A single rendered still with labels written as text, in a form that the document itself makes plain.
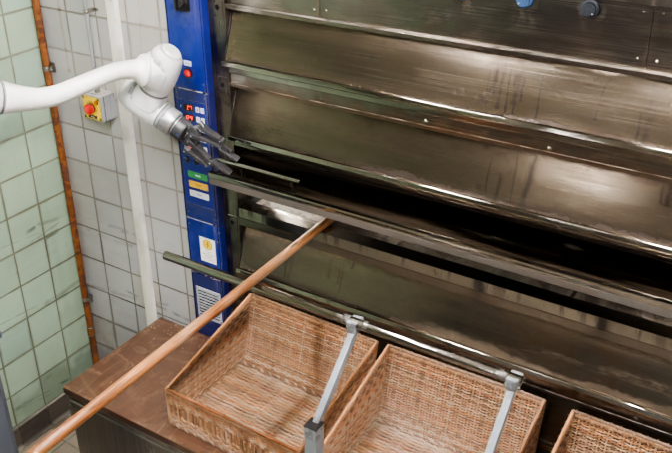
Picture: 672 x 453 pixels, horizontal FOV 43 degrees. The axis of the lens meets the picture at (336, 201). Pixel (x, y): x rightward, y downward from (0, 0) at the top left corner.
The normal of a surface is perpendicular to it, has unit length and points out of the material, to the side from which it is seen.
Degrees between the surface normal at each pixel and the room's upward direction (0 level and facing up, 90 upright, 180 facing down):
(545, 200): 70
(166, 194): 90
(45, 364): 90
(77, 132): 90
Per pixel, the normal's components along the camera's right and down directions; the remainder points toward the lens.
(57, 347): 0.85, 0.23
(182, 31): -0.53, 0.39
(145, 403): 0.00, -0.89
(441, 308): -0.51, 0.06
